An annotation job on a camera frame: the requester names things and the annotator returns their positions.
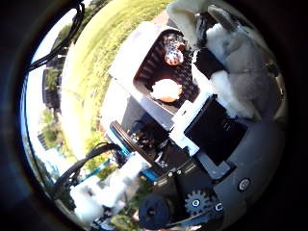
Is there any orange white plush toy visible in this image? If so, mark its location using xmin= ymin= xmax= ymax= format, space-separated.
xmin=149 ymin=78 xmax=183 ymax=104

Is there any white grey plush dog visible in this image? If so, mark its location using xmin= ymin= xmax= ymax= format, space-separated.
xmin=166 ymin=0 xmax=280 ymax=121

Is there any spotted plush toy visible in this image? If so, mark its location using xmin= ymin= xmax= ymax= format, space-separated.
xmin=163 ymin=33 xmax=187 ymax=66

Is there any black plastic lattice basket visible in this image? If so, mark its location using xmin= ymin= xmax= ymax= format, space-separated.
xmin=133 ymin=27 xmax=201 ymax=114

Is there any dark glass building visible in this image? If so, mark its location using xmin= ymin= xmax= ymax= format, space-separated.
xmin=41 ymin=57 xmax=64 ymax=110

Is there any small dark building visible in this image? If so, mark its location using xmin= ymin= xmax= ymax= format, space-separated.
xmin=37 ymin=133 xmax=52 ymax=152

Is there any thick black cable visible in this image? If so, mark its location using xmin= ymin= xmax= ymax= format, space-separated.
xmin=56 ymin=142 xmax=119 ymax=193

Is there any thin black cable loop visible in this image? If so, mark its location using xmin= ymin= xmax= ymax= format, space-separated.
xmin=27 ymin=1 xmax=86 ymax=73

